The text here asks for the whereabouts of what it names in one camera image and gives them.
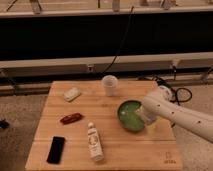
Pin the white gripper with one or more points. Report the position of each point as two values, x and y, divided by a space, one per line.
147 117

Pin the white soap bar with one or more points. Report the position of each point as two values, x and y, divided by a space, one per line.
71 94

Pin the wooden cutting board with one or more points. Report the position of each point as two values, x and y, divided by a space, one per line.
153 149

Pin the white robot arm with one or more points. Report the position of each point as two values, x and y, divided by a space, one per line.
158 103

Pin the green ceramic bowl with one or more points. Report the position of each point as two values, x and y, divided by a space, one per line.
128 118

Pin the red snack packet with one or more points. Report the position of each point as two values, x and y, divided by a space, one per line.
71 118

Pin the dark object on floor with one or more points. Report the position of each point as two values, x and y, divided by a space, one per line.
4 124

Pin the white plastic bottle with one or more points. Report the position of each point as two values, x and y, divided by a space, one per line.
94 143

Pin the black smartphone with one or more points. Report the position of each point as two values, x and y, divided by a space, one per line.
56 150

